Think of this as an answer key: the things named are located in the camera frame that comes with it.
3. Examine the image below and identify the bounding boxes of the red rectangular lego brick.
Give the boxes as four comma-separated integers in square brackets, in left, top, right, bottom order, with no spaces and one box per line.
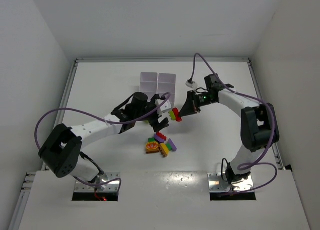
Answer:
[172,107,182,122]

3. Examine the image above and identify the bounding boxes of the metal base plate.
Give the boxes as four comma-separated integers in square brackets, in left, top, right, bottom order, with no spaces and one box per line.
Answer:
[207,172,254,193]
[74,172,121,193]

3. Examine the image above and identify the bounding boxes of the orange printed round lego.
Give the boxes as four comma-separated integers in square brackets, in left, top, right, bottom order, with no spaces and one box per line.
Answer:
[145,141,159,150]

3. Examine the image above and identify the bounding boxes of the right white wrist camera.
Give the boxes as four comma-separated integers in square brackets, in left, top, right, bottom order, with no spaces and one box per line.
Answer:
[185,79,198,90]

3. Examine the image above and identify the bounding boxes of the lime green square lego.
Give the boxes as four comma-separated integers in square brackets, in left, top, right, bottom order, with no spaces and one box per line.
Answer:
[166,143,173,151]

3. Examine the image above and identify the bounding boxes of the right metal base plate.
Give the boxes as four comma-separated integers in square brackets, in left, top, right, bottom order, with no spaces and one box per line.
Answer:
[207,172,254,193]

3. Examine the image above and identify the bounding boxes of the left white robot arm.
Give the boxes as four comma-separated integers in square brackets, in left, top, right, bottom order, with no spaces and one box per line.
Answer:
[38,92,172,187]

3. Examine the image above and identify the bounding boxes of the yellow lego brick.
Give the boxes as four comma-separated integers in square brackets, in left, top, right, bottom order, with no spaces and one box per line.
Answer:
[158,143,170,157]

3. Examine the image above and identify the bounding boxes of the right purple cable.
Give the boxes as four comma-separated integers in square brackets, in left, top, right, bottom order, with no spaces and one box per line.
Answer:
[193,52,279,197]

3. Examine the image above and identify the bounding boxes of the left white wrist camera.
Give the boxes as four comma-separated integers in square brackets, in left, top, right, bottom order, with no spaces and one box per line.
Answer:
[155,99,172,115]

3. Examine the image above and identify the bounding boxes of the dark green square lego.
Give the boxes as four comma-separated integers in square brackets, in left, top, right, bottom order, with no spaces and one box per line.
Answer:
[169,110,176,121]

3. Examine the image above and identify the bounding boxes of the purple cable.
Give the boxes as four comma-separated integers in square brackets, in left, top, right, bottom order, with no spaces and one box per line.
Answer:
[193,52,279,197]
[34,91,173,190]

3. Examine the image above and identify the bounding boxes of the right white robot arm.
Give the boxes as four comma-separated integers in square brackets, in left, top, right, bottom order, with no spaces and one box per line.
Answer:
[178,74,280,184]

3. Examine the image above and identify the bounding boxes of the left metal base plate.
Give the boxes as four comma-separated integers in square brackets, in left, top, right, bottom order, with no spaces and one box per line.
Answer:
[74,172,121,193]

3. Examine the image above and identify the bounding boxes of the white six-compartment container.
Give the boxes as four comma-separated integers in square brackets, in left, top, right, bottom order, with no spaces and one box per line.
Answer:
[139,72,176,104]

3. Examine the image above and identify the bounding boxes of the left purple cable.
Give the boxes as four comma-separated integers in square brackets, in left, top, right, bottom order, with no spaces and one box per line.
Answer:
[34,91,173,190]

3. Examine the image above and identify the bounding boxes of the brown lego plate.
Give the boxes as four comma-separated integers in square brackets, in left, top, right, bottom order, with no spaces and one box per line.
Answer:
[145,149,160,154]

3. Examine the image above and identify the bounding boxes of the purple arch lego with red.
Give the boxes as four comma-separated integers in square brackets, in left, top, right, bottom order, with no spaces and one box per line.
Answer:
[153,132,167,143]

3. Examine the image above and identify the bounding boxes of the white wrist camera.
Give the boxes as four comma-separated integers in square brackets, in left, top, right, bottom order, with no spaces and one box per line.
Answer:
[155,99,172,115]
[185,79,198,90]

